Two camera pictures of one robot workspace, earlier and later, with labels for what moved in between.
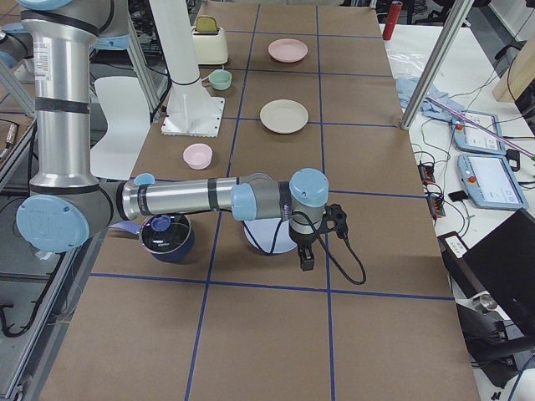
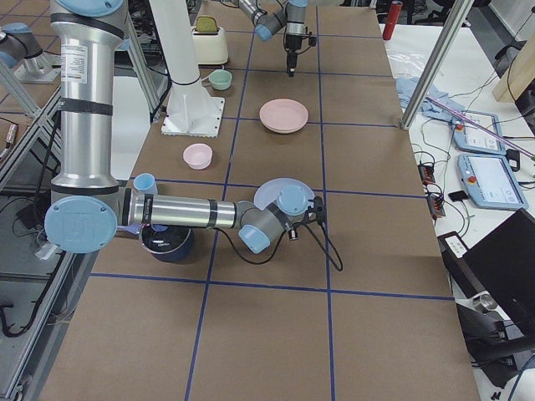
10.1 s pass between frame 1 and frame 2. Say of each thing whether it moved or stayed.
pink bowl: stayed
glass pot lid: stayed
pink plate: moved
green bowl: stayed
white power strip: stayed
